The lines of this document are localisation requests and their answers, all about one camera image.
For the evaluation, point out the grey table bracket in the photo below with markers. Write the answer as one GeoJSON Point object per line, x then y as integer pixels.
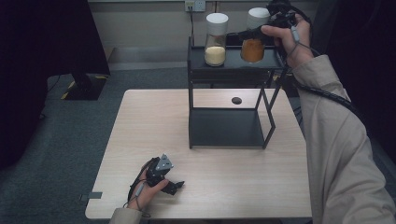
{"type": "Point", "coordinates": [93, 195]}

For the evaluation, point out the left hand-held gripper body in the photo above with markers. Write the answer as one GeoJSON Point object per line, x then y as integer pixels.
{"type": "Point", "coordinates": [155, 174]}

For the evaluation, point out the jar with pale yellow powder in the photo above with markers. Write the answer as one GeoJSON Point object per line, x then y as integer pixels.
{"type": "Point", "coordinates": [215, 56]}

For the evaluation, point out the dark curtain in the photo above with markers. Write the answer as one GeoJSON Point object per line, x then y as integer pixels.
{"type": "Point", "coordinates": [37, 62]}
{"type": "Point", "coordinates": [370, 46]}

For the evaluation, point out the jar with orange powder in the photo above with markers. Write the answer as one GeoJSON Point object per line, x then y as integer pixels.
{"type": "Point", "coordinates": [252, 51]}

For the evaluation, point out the black stand base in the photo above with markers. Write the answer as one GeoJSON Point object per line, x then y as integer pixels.
{"type": "Point", "coordinates": [85, 88]}

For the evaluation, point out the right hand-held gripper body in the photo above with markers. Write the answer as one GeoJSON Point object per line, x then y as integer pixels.
{"type": "Point", "coordinates": [283, 14]}

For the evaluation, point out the person's right hand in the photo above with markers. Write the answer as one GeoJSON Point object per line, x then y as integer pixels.
{"type": "Point", "coordinates": [299, 43]}

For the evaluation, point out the white wall socket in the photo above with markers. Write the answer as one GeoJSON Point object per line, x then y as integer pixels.
{"type": "Point", "coordinates": [195, 5]}

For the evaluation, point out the person's left hand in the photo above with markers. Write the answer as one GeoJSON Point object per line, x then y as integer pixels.
{"type": "Point", "coordinates": [144, 196]}

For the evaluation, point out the black table grommet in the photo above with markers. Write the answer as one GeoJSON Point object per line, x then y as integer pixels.
{"type": "Point", "coordinates": [236, 100]}

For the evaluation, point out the black chair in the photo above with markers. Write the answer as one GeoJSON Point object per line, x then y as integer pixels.
{"type": "Point", "coordinates": [233, 41]}

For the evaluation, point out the black metal shelf rack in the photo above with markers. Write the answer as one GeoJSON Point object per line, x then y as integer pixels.
{"type": "Point", "coordinates": [225, 127]}

